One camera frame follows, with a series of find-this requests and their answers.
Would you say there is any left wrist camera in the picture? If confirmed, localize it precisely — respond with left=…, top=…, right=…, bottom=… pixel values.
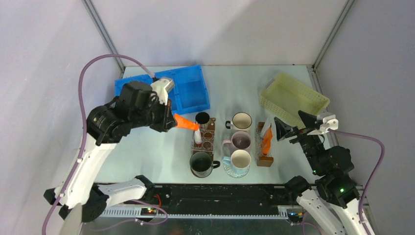
left=150, top=77, right=175, bottom=106

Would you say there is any light blue mug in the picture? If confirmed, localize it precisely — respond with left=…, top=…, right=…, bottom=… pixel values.
left=222, top=150, right=252, bottom=170

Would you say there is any white toothpaste tube dark cap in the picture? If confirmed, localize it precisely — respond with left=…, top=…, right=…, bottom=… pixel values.
left=260, top=117, right=272, bottom=137

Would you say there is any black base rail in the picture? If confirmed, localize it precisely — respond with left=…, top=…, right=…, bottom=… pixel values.
left=141, top=183, right=313, bottom=216

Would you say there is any small orange tube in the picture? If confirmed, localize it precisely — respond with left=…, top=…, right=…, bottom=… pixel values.
left=174, top=114, right=199, bottom=131

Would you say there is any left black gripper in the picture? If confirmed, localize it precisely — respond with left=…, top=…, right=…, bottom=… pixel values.
left=131, top=95, right=178, bottom=132

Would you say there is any clear textured two-hole holder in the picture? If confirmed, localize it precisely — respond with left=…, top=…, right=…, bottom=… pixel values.
left=190, top=130, right=214, bottom=159

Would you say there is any blue three-compartment bin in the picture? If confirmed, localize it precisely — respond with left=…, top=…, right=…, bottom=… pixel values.
left=115, top=65, right=211, bottom=116

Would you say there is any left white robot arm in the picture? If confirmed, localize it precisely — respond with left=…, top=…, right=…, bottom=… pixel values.
left=44, top=77, right=177, bottom=222

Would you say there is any dark green mug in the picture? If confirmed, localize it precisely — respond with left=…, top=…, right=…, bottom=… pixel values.
left=189, top=152, right=221, bottom=178

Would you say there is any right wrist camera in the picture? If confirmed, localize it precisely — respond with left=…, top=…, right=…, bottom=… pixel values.
left=308, top=112, right=339, bottom=135

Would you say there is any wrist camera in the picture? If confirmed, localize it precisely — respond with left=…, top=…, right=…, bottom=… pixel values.
left=308, top=112, right=339, bottom=135
left=150, top=77, right=175, bottom=106

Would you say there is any brown wooden oval tray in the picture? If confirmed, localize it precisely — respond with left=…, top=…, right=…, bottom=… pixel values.
left=190, top=118, right=217, bottom=178

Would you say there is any white toothpaste tube red cap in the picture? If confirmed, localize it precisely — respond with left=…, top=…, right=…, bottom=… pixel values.
left=194, top=129, right=202, bottom=145

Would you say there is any cream perforated basket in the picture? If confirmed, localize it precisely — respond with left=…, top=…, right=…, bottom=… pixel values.
left=259, top=72, right=330, bottom=129

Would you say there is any clear textured oval tray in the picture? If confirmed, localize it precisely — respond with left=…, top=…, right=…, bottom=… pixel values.
left=223, top=164, right=250, bottom=178

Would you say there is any orange toothpaste tube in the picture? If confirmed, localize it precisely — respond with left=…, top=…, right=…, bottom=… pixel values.
left=261, top=128, right=273, bottom=155

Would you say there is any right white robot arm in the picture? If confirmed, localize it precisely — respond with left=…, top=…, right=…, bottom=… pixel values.
left=274, top=111, right=375, bottom=235

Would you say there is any clear holder with brown lid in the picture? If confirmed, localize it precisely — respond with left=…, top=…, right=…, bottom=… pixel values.
left=254, top=122, right=274, bottom=167

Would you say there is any brown metallic cup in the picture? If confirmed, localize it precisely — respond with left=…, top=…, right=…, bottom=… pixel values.
left=195, top=112, right=216, bottom=130

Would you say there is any cream mug with black rim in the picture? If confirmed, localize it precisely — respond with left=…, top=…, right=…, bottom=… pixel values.
left=225, top=112, right=253, bottom=132

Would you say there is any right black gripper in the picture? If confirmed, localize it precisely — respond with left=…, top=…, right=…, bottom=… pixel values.
left=273, top=110, right=323, bottom=173

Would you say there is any pink mug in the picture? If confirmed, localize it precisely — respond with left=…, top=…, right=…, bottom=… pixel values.
left=222, top=131, right=252, bottom=154

